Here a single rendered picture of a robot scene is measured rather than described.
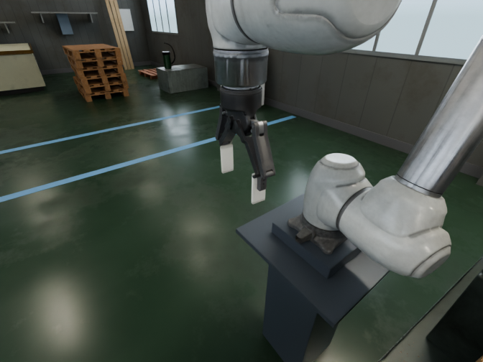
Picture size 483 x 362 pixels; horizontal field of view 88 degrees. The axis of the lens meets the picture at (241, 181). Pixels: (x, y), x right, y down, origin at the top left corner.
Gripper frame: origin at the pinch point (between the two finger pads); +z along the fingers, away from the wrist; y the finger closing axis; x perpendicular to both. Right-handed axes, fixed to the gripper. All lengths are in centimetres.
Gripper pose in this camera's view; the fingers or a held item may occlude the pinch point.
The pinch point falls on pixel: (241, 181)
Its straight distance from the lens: 54.9
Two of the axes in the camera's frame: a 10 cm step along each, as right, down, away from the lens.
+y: -5.0, -4.8, 7.2
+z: 0.0, 8.3, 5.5
